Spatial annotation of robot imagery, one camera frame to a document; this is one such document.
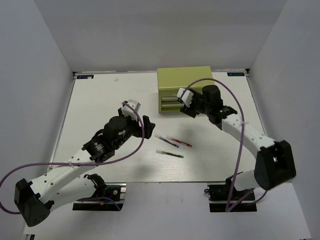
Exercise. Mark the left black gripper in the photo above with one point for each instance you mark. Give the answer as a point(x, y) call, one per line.
point(148, 127)

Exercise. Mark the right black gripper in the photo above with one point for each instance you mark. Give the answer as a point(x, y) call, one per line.
point(189, 112)

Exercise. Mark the chest drawer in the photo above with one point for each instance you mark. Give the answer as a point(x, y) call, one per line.
point(169, 99)

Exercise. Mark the green metal drawer chest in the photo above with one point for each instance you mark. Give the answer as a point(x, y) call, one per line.
point(170, 80)

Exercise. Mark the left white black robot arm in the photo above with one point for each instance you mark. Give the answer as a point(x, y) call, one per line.
point(37, 198)

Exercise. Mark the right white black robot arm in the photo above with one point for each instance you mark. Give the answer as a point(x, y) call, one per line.
point(274, 161)

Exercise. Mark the purple gel pen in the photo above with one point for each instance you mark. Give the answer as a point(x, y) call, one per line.
point(166, 140)

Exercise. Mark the green gel pen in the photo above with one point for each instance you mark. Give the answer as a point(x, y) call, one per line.
point(169, 154)

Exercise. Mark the red gel pen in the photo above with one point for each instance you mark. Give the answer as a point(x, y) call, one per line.
point(179, 141)

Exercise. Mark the right blue table label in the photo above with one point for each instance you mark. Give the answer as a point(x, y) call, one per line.
point(235, 74)

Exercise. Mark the blue table label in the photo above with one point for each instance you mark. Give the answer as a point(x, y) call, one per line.
point(85, 77)
point(235, 74)

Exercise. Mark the left blue table label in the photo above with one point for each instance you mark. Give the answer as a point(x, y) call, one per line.
point(85, 77)

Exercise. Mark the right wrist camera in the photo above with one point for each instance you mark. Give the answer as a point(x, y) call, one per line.
point(185, 96)

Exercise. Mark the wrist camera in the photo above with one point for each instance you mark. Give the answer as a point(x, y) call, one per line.
point(185, 96)
point(130, 109)

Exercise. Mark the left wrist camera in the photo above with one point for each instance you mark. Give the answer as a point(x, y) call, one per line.
point(130, 109)

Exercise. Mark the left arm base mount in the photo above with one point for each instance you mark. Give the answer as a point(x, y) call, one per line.
point(110, 198)

